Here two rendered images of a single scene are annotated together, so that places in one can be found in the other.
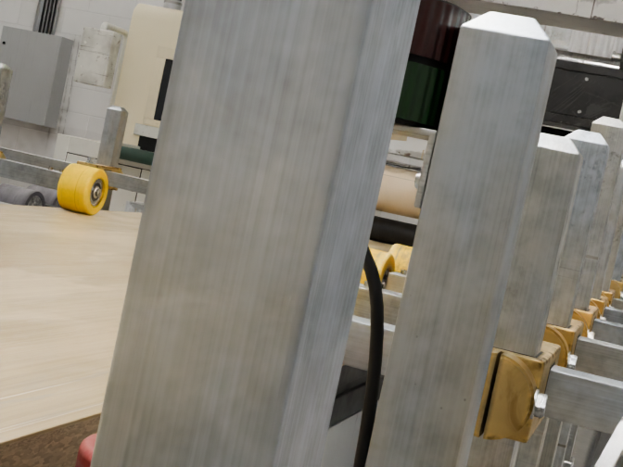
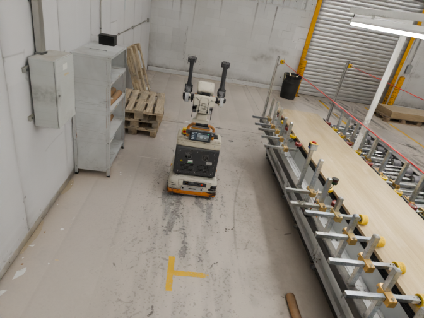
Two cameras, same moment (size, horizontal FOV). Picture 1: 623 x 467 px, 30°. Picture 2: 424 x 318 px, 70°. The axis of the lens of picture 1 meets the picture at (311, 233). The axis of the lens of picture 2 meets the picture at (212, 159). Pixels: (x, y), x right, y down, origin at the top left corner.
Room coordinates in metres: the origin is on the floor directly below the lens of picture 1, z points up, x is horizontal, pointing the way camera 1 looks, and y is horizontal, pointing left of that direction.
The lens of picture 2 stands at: (2.19, -1.94, 2.31)
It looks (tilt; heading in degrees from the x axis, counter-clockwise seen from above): 28 degrees down; 156
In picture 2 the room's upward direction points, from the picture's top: 11 degrees clockwise
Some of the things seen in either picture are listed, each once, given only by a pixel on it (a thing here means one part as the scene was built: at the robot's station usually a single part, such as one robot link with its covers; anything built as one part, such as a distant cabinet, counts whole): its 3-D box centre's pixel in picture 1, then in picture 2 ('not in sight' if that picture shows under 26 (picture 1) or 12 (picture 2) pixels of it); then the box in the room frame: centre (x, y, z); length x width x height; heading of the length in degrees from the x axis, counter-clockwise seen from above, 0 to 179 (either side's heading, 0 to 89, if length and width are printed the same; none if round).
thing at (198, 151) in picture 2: not in sight; (197, 149); (-1.08, -0.74, 0.59); 0.55 x 0.34 x 0.83; 73
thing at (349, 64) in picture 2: not in sight; (337, 96); (-1.68, 1.73, 1.25); 0.15 x 0.08 x 1.10; 164
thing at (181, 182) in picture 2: not in sight; (194, 183); (-0.85, -0.79, 0.23); 0.41 x 0.02 x 0.08; 73
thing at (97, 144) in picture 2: not in sight; (101, 108); (-1.90, -1.87, 0.78); 0.90 x 0.45 x 1.55; 164
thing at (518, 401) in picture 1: (504, 383); (335, 214); (0.73, -0.14, 0.95); 0.14 x 0.06 x 0.05; 164
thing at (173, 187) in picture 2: not in sight; (192, 175); (-1.16, -0.71, 0.16); 0.67 x 0.64 x 0.25; 163
